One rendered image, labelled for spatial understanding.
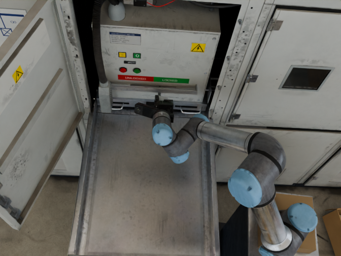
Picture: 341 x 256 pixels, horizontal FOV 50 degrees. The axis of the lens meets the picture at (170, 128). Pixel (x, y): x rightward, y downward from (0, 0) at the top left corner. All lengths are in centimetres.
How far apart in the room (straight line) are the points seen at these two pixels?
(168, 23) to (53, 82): 50
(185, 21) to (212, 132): 44
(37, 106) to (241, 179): 78
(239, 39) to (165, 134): 45
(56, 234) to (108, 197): 93
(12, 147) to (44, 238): 125
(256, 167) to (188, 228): 56
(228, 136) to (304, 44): 45
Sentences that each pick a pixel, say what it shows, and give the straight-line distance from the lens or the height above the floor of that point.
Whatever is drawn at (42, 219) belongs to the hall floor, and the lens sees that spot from 257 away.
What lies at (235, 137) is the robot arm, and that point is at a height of 128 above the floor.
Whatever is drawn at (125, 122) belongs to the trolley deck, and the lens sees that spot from 181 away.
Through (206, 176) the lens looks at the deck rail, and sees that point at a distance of 170.
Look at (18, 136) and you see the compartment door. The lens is 138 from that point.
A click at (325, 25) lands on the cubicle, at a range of 142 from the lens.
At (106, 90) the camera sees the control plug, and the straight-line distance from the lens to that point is 159.
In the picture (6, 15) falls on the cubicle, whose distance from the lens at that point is 142.
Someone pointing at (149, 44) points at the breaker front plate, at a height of 130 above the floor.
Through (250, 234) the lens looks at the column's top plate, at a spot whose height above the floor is 75.
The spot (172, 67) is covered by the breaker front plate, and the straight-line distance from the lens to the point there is 159.
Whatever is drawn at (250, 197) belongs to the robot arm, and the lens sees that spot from 115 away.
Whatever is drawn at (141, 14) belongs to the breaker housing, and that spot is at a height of 139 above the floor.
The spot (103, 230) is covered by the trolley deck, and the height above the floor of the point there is 85.
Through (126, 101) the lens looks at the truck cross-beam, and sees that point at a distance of 180.
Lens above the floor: 240
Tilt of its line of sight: 59 degrees down
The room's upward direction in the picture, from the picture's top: 9 degrees clockwise
